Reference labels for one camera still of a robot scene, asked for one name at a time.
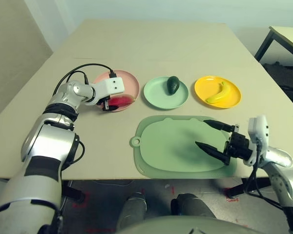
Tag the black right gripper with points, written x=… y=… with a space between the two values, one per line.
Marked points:
x=239 y=147

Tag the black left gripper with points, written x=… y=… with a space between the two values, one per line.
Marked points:
x=104 y=103

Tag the red watermelon slice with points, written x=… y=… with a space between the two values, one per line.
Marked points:
x=123 y=101

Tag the yellow banana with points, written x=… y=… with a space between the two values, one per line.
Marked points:
x=222 y=93

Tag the dark green avocado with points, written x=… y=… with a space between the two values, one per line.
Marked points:
x=173 y=85

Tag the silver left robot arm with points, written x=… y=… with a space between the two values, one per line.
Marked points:
x=46 y=136

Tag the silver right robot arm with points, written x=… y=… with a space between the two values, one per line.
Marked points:
x=280 y=168

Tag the pink round plate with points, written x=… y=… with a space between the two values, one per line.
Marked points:
x=130 y=83

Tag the mint green round plate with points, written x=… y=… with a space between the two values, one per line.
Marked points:
x=156 y=95

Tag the yellow round plate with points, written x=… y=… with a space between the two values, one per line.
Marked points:
x=205 y=87

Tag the green silicone mat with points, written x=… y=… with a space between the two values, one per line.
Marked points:
x=166 y=151

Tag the black table leg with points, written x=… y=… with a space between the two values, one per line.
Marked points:
x=236 y=191
x=74 y=193

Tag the red floor tape mark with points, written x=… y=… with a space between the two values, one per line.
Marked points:
x=87 y=200
x=232 y=200

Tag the grey robot right leg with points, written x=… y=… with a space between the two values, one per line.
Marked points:
x=193 y=204

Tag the grey robot leg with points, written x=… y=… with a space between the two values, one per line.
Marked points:
x=133 y=209
x=193 y=204

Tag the dark fuzzy floor rug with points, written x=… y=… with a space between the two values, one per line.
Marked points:
x=288 y=78

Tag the grey robot torso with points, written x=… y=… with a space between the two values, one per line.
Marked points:
x=185 y=226

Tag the grey robot left leg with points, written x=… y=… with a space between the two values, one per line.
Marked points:
x=133 y=209

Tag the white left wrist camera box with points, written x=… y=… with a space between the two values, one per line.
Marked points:
x=112 y=85

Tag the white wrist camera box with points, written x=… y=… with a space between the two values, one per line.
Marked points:
x=112 y=85
x=257 y=126

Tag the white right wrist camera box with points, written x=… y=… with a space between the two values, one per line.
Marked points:
x=257 y=126

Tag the beige side table black frame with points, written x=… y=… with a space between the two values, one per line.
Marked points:
x=290 y=36

